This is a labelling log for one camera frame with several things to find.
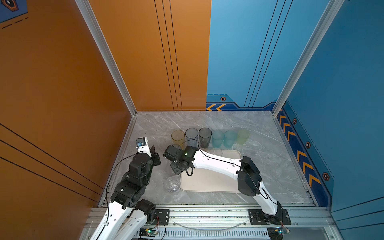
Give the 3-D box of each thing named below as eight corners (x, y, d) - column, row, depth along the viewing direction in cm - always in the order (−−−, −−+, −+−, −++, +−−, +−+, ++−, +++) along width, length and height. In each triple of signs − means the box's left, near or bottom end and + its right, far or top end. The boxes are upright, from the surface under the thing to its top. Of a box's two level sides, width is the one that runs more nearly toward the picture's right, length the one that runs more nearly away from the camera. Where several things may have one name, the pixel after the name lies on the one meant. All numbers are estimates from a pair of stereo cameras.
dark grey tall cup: (198, 148, 100) (199, 137, 90) (198, 139, 105) (198, 127, 95) (210, 148, 100) (212, 137, 90) (210, 139, 105) (211, 127, 95)
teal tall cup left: (211, 148, 102) (213, 138, 92) (211, 140, 106) (212, 130, 97) (222, 148, 102) (224, 138, 92) (221, 140, 106) (223, 130, 97)
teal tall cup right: (223, 148, 101) (225, 139, 93) (222, 138, 105) (224, 130, 98) (235, 148, 101) (238, 139, 93) (233, 138, 105) (236, 130, 98)
